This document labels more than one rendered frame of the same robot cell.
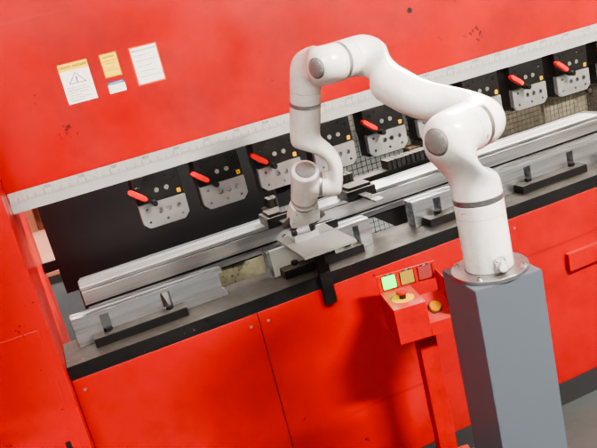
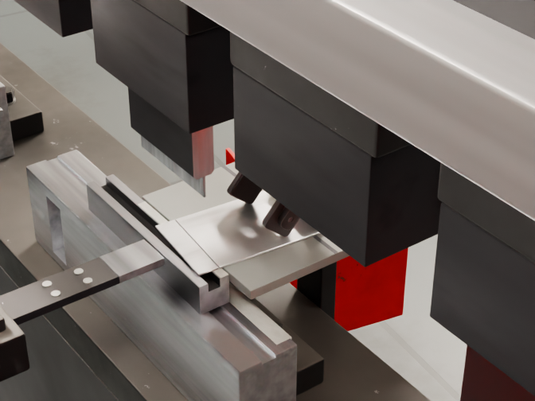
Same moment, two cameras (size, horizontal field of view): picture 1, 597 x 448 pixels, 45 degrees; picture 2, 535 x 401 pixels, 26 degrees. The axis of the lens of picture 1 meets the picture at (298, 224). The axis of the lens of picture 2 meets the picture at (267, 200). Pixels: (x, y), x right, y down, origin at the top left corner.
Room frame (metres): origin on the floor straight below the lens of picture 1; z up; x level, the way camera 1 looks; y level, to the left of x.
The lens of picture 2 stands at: (2.59, 0.82, 1.60)
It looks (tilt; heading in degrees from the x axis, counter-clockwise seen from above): 34 degrees down; 251
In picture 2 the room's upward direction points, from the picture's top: straight up
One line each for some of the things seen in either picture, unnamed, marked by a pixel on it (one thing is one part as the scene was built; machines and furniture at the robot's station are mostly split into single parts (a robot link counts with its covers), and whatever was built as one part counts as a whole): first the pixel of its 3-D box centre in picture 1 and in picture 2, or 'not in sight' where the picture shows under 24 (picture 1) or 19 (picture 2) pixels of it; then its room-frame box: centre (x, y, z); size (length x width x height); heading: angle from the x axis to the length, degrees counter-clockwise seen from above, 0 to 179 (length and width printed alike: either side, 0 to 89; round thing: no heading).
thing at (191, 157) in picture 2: (290, 195); (169, 122); (2.40, 0.00, 1.13); 0.10 x 0.02 x 0.10; 107
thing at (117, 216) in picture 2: (310, 230); (154, 239); (2.41, -0.03, 0.99); 0.20 x 0.03 x 0.03; 107
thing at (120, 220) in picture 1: (192, 194); not in sight; (2.82, 0.38, 1.12); 1.13 x 0.02 x 0.44; 107
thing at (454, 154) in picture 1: (462, 156); not in sight; (1.66, -0.41, 1.30); 0.19 x 0.12 x 0.24; 129
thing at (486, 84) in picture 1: (476, 98); not in sight; (2.62, -0.74, 1.26); 0.15 x 0.09 x 0.17; 107
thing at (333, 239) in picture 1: (314, 240); (309, 198); (2.26, -0.04, 1.00); 0.26 x 0.18 x 0.01; 17
